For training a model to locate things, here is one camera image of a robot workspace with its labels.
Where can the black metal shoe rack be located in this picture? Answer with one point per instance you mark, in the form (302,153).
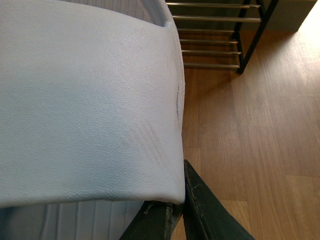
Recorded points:
(220,34)

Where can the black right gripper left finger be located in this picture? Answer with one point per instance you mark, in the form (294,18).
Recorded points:
(155,220)

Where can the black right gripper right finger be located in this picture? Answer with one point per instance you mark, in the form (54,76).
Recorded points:
(204,216)

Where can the white slide sandal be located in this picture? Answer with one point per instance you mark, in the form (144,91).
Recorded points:
(91,111)

